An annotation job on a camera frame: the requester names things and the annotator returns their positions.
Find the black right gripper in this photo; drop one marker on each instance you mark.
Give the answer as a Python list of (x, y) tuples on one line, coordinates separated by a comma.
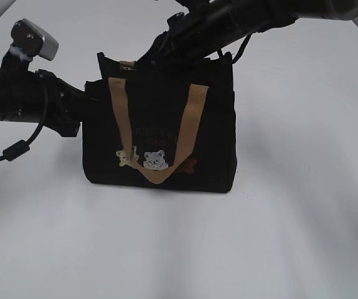
[(206, 28)]

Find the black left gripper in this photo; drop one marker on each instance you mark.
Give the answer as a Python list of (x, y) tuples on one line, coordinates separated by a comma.
[(67, 106)]

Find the black canvas tote bag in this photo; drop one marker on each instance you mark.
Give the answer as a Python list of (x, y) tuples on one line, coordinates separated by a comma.
[(156, 103)]

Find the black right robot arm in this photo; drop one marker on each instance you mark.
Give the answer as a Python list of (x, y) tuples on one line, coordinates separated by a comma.
[(257, 16)]

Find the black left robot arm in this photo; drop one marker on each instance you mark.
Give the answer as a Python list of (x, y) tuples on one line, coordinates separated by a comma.
[(27, 97)]

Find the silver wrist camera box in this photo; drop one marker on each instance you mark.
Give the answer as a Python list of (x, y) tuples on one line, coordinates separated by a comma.
[(29, 40)]

